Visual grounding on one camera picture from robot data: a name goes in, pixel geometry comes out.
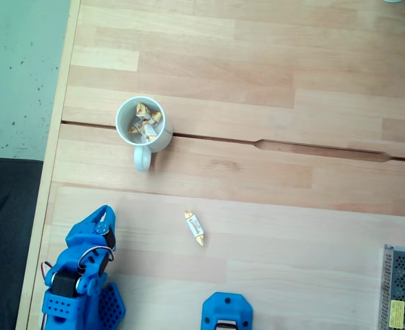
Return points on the white gold sweet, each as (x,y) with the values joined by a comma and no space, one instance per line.
(147,131)
(156,117)
(141,110)
(194,227)

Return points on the white mug with black print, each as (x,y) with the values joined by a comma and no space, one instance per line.
(166,132)

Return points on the blue post base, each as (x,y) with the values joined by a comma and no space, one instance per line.
(210,309)

